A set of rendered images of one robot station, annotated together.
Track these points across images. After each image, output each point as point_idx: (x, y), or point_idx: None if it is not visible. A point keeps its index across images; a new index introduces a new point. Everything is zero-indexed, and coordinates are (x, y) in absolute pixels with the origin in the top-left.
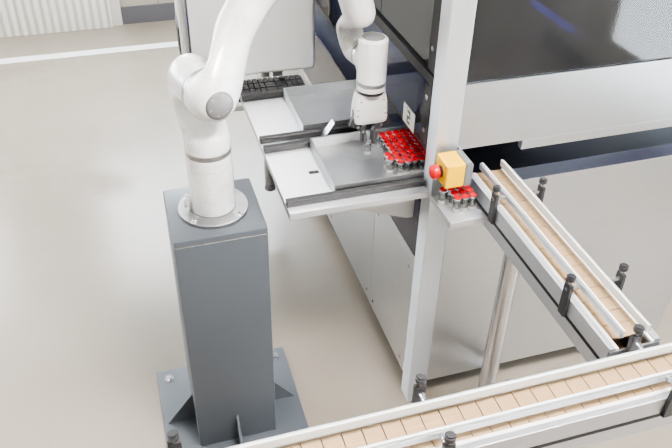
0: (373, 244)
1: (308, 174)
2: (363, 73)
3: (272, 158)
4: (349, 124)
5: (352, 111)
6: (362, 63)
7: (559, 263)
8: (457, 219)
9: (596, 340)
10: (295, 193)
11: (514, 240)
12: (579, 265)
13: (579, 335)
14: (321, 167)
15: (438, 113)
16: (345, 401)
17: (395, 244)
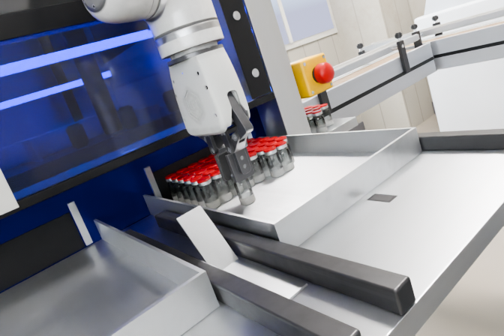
0: None
1: (400, 196)
2: None
3: (416, 270)
4: (250, 125)
5: (228, 101)
6: None
7: (375, 58)
8: (343, 118)
9: (424, 50)
10: (491, 166)
11: (352, 89)
12: (358, 71)
13: (418, 67)
14: (361, 187)
15: (271, 10)
16: None
17: None
